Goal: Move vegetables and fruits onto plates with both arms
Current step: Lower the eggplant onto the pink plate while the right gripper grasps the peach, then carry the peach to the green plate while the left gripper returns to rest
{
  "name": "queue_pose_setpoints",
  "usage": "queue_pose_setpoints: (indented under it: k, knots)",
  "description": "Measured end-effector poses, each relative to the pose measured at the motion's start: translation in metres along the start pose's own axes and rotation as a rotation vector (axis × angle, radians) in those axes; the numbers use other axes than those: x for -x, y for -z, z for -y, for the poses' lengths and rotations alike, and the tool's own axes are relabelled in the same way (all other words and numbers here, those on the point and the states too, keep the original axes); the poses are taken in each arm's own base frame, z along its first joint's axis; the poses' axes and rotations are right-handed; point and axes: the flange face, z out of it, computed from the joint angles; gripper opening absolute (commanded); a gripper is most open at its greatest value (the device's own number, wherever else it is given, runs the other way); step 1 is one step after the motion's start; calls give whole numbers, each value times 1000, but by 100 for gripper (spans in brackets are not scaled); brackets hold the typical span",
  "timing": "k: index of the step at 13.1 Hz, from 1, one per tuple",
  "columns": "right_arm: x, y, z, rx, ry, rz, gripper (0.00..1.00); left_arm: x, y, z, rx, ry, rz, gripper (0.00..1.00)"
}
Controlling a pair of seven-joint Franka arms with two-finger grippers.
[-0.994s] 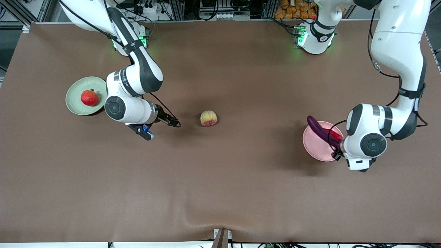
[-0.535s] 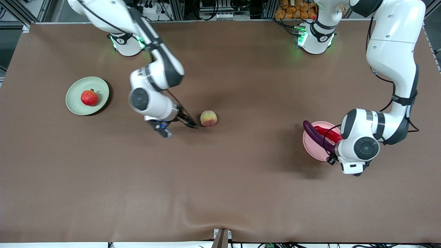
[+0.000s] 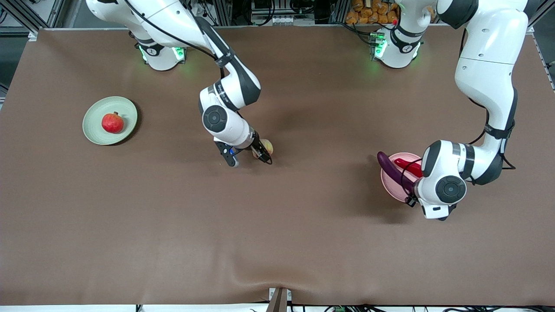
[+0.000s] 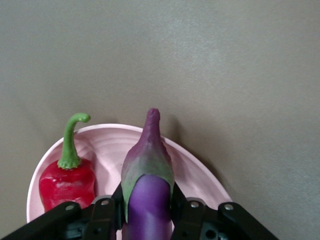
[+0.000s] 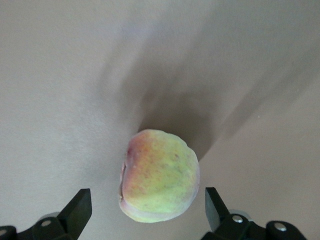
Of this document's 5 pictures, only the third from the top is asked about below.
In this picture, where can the grey metal bracket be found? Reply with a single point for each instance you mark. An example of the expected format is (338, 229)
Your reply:
(279, 301)

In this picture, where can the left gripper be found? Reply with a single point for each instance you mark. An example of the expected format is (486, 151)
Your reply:
(410, 200)

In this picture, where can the pink plate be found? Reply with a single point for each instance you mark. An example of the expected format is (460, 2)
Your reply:
(392, 184)

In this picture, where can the purple eggplant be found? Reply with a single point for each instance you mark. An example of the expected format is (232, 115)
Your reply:
(392, 171)

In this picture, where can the brown table cover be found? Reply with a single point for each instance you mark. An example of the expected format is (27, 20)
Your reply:
(173, 225)

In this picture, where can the dark diagonal frame brace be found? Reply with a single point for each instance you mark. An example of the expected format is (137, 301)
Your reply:
(21, 19)

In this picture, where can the red pomegranate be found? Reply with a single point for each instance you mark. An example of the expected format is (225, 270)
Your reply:
(112, 123)

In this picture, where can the light green plate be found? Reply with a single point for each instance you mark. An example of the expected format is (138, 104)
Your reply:
(97, 130)

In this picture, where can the aluminium corner rail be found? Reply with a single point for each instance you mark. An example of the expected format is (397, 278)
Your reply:
(542, 52)

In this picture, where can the bag of orange buns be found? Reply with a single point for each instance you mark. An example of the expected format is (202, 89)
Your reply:
(373, 13)

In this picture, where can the aluminium frame post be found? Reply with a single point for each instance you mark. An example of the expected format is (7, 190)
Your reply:
(338, 11)
(224, 11)

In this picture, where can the yellow pink peach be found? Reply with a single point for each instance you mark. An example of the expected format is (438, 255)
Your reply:
(268, 146)

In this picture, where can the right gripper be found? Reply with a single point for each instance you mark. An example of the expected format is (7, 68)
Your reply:
(258, 149)

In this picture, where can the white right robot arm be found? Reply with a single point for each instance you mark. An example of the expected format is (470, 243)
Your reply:
(230, 86)

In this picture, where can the red chili pepper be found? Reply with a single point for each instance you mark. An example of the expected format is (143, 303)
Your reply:
(409, 167)

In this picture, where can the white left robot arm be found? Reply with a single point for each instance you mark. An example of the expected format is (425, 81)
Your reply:
(485, 65)

